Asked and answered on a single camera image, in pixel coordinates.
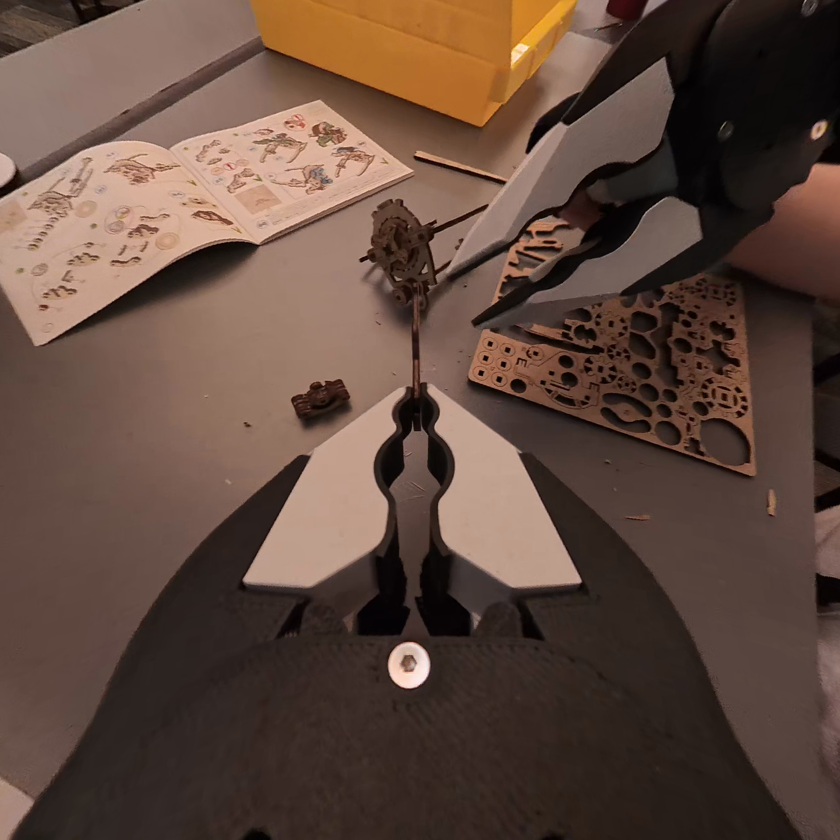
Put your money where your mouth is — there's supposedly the wooden laser-cut parts sheet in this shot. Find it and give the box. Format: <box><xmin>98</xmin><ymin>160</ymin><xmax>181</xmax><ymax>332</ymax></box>
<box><xmin>467</xmin><ymin>272</ymin><xmax>757</xmax><ymax>477</ymax></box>

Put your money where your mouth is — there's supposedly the small dark wooden assembly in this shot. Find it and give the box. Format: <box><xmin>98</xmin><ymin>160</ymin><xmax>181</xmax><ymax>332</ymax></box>
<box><xmin>291</xmin><ymin>378</ymin><xmax>351</xmax><ymax>420</ymax></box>

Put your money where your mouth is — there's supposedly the person's right hand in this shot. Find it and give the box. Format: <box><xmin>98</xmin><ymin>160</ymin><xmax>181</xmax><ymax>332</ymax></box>
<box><xmin>560</xmin><ymin>185</ymin><xmax>618</xmax><ymax>229</ymax></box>

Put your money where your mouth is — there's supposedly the pale wooden stick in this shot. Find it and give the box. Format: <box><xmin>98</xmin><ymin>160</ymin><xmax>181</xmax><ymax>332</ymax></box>
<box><xmin>413</xmin><ymin>150</ymin><xmax>510</xmax><ymax>184</ymax></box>

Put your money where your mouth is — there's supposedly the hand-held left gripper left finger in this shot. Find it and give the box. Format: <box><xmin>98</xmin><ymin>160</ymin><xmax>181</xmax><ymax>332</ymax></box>
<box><xmin>243</xmin><ymin>386</ymin><xmax>404</xmax><ymax>634</ymax></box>

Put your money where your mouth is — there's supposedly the wooden strip part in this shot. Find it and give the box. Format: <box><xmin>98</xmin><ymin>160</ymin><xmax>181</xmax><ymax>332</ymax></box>
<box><xmin>409</xmin><ymin>289</ymin><xmax>425</xmax><ymax>432</ymax></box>

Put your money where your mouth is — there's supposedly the instruction booklet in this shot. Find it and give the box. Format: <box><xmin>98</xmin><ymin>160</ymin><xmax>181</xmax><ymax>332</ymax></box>
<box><xmin>0</xmin><ymin>100</ymin><xmax>416</xmax><ymax>347</ymax></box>

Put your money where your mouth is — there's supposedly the yellow plastic bin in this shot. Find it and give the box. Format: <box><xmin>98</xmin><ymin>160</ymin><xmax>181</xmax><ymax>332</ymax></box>
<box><xmin>251</xmin><ymin>0</ymin><xmax>578</xmax><ymax>127</ymax></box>

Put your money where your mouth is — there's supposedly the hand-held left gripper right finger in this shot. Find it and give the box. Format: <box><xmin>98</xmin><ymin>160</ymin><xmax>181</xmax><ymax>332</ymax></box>
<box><xmin>425</xmin><ymin>384</ymin><xmax>584</xmax><ymax>636</ymax></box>

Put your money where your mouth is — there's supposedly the person's right forearm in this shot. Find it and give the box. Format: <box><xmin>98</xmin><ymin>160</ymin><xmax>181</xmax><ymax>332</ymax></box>
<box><xmin>722</xmin><ymin>159</ymin><xmax>840</xmax><ymax>304</ymax></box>

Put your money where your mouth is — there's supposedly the dark wooden gear model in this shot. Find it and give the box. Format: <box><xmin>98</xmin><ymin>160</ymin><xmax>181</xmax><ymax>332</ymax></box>
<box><xmin>358</xmin><ymin>198</ymin><xmax>491</xmax><ymax>309</ymax></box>

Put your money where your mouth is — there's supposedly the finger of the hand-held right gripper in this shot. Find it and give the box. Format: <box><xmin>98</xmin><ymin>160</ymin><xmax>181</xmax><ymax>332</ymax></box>
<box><xmin>445</xmin><ymin>56</ymin><xmax>678</xmax><ymax>278</ymax></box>
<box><xmin>471</xmin><ymin>196</ymin><xmax>708</xmax><ymax>330</ymax></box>

